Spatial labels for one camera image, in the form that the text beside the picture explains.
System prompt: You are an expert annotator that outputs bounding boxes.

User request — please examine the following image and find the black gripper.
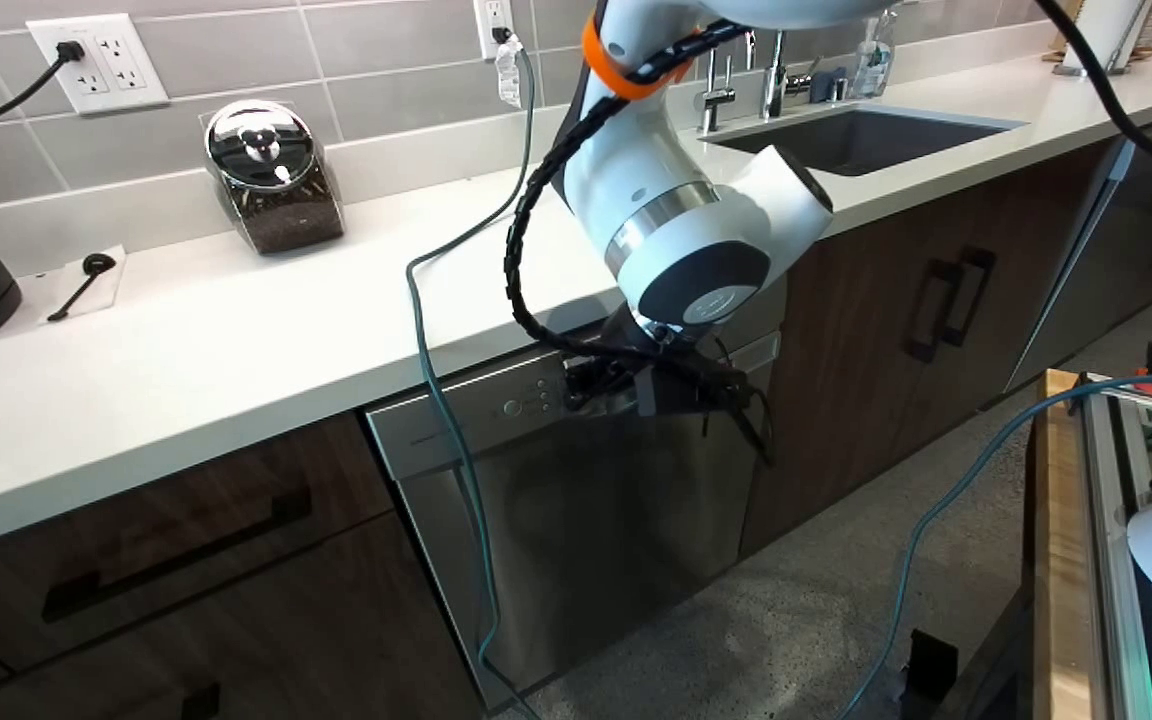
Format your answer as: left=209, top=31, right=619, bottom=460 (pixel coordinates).
left=560, top=312, right=742, bottom=420

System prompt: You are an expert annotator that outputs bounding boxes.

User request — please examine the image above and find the stainless steel Bosch dishwasher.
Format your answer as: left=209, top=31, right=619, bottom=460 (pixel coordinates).
left=362, top=259, right=792, bottom=713

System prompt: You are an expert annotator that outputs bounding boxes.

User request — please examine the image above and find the dark wood cabinet door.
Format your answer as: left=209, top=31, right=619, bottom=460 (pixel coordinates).
left=736, top=194, right=967, bottom=561
left=891, top=134, right=1116, bottom=465

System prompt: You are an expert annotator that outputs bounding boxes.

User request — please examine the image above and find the dark wood shallow drawer front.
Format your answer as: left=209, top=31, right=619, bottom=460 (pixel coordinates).
left=0, top=411, right=396, bottom=675

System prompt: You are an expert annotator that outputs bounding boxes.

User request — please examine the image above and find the small chrome faucet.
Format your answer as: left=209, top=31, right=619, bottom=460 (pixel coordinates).
left=695, top=43, right=759, bottom=138

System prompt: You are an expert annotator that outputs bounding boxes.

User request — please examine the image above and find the white power adapter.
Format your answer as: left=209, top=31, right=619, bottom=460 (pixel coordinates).
left=486, top=27, right=536, bottom=112

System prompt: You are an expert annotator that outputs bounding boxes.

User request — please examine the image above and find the tall chrome faucet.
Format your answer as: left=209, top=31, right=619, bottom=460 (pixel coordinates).
left=756, top=27, right=803, bottom=125

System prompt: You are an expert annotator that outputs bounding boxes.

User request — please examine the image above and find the undermount kitchen sink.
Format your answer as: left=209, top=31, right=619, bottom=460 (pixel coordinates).
left=708, top=105, right=1017, bottom=179

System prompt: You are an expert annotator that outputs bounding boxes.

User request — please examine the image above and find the dark wood deep drawer front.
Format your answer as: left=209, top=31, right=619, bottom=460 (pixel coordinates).
left=0, top=512, right=486, bottom=720

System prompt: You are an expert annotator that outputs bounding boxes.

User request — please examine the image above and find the glass jar of coffee beans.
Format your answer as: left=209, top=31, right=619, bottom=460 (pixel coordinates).
left=201, top=97, right=349, bottom=259

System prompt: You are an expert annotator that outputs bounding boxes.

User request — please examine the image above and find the clear soap bottle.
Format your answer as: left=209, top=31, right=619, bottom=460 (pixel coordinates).
left=851, top=9, right=904, bottom=98

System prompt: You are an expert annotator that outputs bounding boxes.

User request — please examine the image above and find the small black box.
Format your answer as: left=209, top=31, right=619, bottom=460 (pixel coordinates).
left=898, top=626, right=965, bottom=708

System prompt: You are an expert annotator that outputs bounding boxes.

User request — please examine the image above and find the wooden cart top edge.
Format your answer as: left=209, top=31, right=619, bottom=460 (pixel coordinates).
left=1028, top=364, right=1094, bottom=720

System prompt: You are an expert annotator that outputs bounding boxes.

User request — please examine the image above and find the black spoon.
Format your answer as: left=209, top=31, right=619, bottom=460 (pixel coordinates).
left=45, top=247, right=120, bottom=327

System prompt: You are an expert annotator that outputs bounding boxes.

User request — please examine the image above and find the stainless steel appliance front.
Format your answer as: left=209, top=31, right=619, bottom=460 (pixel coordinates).
left=1005, top=108, right=1152, bottom=393

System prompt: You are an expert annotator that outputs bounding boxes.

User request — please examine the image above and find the white paper towel roll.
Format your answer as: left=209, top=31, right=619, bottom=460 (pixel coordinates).
left=1076, top=0, right=1148, bottom=74

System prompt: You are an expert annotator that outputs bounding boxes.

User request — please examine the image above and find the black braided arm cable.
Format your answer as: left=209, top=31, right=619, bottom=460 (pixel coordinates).
left=498, top=14, right=774, bottom=469

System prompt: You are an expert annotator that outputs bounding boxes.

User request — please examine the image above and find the teal cable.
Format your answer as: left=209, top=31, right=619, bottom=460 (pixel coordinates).
left=832, top=372, right=1152, bottom=720
left=399, top=51, right=542, bottom=720

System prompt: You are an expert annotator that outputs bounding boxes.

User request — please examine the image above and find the orange cable strap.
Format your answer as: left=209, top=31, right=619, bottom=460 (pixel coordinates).
left=580, top=10, right=671, bottom=108

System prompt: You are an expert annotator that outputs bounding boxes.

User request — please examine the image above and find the black cabinet door handle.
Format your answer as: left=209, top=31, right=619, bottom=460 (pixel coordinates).
left=938, top=242, right=998, bottom=348
left=898, top=256, right=965, bottom=364

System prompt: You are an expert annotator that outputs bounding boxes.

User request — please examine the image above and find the narrow white wall outlet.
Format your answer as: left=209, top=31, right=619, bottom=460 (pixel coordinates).
left=469, top=0, right=521, bottom=62

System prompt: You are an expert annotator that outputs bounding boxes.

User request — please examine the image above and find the aluminium frame rail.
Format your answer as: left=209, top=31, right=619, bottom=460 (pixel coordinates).
left=1076, top=386, right=1152, bottom=720

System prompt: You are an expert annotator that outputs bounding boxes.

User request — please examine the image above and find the white four-socket wall outlet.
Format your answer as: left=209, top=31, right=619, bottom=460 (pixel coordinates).
left=25, top=10, right=173, bottom=119

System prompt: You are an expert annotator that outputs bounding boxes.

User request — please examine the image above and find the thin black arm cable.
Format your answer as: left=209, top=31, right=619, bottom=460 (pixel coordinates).
left=1033, top=0, right=1152, bottom=187

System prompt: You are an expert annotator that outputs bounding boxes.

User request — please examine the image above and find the black grinder power cable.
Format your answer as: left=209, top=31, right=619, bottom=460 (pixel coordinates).
left=0, top=34, right=87, bottom=217

